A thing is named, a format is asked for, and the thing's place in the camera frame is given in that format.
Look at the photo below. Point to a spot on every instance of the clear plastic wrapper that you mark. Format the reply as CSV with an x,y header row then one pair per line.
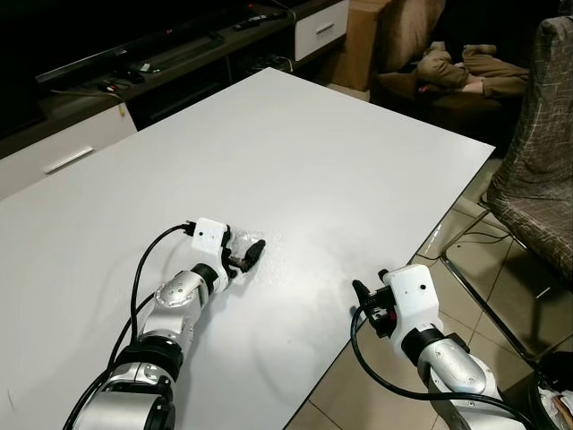
x,y
239,237

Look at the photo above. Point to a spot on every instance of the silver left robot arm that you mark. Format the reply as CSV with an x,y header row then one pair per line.
x,y
175,297

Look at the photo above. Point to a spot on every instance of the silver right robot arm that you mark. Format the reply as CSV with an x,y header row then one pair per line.
x,y
457,369

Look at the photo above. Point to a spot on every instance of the black rubbish bin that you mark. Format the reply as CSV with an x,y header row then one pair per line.
x,y
548,376

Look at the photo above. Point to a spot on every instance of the white crumpled trash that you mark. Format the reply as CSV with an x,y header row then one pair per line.
x,y
564,410

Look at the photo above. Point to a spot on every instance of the dark wooden tv cabinet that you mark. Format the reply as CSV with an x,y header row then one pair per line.
x,y
192,63

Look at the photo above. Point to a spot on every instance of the wide white drawer front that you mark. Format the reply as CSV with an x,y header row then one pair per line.
x,y
63,148

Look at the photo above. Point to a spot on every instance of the small black and white gadget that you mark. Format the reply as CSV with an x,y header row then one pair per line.
x,y
143,68

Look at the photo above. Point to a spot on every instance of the black remote control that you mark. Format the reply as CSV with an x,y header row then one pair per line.
x,y
252,21

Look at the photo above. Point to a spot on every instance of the small white drawer front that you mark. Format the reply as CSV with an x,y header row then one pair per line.
x,y
320,29

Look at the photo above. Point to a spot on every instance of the brown cardboard box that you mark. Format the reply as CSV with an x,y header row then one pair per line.
x,y
365,40

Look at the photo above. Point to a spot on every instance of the grey patterned chair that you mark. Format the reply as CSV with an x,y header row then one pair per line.
x,y
542,134

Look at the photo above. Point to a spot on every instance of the black flat television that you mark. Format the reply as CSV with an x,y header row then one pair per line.
x,y
107,27

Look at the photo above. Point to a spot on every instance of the brown armchair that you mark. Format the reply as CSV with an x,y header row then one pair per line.
x,y
412,27

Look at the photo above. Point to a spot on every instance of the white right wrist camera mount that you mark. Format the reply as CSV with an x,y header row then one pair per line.
x,y
414,296

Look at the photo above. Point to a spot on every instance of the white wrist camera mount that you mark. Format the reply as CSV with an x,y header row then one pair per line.
x,y
414,296
209,235

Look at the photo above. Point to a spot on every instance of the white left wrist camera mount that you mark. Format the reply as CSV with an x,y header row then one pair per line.
x,y
209,235

